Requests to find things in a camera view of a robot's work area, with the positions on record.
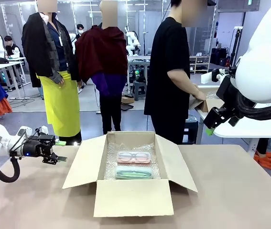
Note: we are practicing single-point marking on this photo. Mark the seated person in varsity jacket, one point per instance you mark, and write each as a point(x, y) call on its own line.
point(12, 48)

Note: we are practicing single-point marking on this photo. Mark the mint green glasses case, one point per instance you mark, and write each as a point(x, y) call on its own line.
point(133, 177)

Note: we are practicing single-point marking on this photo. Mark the yellow skirt person's hand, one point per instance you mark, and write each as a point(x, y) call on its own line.
point(60, 80)

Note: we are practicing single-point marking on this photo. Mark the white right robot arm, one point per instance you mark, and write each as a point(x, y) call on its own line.
point(264, 59)

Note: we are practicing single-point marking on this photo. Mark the black tripod pole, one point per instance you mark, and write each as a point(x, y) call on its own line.
point(236, 45)

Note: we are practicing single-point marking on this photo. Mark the person in black t-shirt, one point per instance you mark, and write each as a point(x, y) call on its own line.
point(166, 83)

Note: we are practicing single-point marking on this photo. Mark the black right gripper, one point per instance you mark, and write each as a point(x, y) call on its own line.
point(215, 118)

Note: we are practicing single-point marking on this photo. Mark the large open cardboard box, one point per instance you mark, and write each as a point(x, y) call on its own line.
point(133, 198)

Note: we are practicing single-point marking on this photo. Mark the person in maroon cloak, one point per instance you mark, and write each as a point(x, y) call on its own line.
point(106, 71)

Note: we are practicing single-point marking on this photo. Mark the person's right forearm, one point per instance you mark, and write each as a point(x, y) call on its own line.
point(181, 82)

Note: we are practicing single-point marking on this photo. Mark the person with white face mask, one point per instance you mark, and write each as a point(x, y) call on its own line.
point(80, 29)

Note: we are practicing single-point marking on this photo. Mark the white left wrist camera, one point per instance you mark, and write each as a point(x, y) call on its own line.
point(44, 130)

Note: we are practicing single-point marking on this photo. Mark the clear bubble wrap sheet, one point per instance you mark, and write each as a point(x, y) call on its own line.
point(111, 167)

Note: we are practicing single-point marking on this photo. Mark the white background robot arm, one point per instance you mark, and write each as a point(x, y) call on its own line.
point(131, 40)

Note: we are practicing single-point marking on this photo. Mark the person in yellow skirt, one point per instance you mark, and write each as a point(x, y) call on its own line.
point(58, 102)

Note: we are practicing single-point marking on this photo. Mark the white shoe shelf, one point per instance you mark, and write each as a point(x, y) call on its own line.
point(199, 64)

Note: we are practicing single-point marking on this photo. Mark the green framed glasses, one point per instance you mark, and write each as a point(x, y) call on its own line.
point(133, 172)

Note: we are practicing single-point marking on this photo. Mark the grey plastic step stool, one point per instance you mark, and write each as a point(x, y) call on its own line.
point(139, 89)

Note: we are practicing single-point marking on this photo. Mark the black bin under table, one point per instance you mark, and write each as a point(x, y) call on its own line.
point(190, 130)

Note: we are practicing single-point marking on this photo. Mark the black bag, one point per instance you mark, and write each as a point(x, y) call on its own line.
point(219, 56)

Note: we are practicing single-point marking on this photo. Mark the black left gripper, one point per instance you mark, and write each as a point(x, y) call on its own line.
point(38, 146)

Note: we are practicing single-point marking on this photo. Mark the pink glasses case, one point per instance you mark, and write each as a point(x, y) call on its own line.
point(133, 161)

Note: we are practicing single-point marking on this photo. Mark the small cardboard box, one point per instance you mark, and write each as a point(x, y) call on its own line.
point(211, 103)

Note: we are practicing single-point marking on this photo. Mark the orange hanging cloth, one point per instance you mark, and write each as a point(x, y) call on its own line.
point(3, 108)

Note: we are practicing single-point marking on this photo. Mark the person's right hand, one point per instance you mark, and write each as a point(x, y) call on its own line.
point(200, 96)

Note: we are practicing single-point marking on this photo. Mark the white side table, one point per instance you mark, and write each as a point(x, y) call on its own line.
point(250, 128)

